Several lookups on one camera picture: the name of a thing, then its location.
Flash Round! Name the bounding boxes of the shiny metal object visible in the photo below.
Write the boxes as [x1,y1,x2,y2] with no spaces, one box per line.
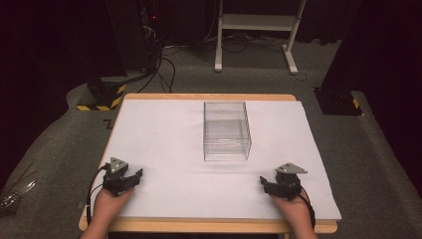
[0,178,37,215]

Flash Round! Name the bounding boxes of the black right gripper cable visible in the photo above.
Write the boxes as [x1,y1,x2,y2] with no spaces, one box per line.
[298,192,317,230]

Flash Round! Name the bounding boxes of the black stand with hazard stripes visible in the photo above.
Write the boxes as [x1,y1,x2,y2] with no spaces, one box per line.
[76,0,157,113]

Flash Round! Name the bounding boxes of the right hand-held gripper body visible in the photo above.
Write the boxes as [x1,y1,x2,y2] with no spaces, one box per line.
[274,161,309,201]

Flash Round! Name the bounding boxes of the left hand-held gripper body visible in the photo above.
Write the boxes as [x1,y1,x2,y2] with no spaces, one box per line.
[102,156,133,197]

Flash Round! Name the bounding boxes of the person's left hand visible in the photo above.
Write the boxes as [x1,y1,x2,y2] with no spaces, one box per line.
[93,186,135,228]

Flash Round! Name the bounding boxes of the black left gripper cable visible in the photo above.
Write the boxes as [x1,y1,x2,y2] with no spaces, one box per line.
[85,162,110,227]

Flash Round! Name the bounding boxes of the white metal stand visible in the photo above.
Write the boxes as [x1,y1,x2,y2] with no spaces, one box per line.
[214,0,308,76]

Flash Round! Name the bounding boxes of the clear plastic box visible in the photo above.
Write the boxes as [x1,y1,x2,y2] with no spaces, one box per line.
[202,101,253,162]

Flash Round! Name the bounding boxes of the white board sheet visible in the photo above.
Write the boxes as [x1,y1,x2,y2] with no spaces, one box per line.
[90,99,342,221]

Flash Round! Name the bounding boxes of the wooden table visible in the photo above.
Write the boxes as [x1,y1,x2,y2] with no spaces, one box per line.
[78,93,338,235]

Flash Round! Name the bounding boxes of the person's right hand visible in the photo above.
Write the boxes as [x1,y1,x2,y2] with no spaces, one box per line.
[269,189,316,231]

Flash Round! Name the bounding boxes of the black floor cables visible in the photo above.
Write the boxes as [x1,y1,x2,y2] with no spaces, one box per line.
[136,44,182,95]

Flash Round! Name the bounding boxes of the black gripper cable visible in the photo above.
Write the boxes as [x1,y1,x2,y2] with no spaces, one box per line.
[85,162,110,227]
[298,192,317,230]

